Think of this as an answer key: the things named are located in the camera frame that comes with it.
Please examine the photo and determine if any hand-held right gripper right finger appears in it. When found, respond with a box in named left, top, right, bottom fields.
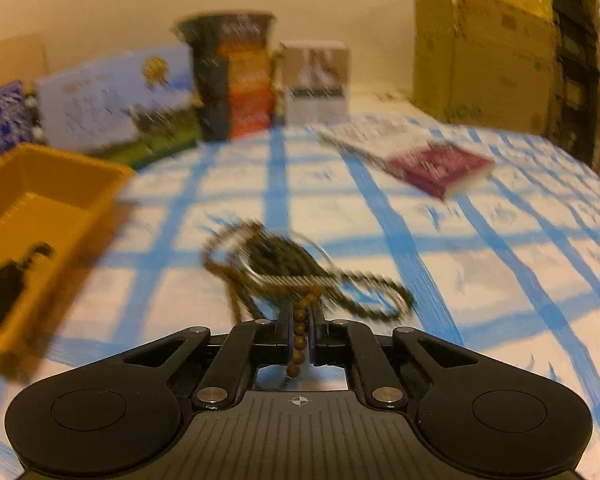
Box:
left=312, top=310, right=481, bottom=409

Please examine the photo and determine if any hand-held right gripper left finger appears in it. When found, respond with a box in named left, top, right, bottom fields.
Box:
left=122, top=305, right=295, bottom=409

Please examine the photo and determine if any dark brown bead necklace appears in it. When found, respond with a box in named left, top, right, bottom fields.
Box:
left=202, top=220, right=416, bottom=391

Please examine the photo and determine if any black bead bracelet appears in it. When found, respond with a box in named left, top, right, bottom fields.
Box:
left=250, top=237, right=326, bottom=281

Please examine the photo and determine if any yellow plastic tray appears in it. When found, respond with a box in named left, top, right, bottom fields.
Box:
left=0, top=142, right=136, bottom=371

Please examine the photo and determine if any blue checked tablecloth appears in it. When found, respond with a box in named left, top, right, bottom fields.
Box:
left=0, top=105, right=600, bottom=461

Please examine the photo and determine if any white and maroon book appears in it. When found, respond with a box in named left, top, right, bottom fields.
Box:
left=317, top=122, right=496, bottom=201

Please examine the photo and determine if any small white product box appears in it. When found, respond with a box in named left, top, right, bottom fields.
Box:
left=277, top=40, right=351, bottom=126

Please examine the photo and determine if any black orange snack bag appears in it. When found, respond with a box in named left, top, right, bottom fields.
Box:
left=192, top=50, right=276, bottom=106

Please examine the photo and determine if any black hair clip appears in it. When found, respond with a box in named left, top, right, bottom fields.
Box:
left=0, top=242, right=56, bottom=333

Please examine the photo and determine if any green and white milk box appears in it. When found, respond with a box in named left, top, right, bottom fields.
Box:
left=34, top=42, right=203, bottom=168

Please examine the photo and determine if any large open cardboard box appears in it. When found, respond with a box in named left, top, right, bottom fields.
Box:
left=412, top=0, right=563, bottom=136

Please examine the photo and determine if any blue cartoon milk carton box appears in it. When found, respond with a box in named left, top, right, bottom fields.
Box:
left=0, top=80, right=38, bottom=166

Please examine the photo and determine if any black folding cart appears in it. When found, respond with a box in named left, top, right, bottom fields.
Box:
left=532, top=0, right=600, bottom=166

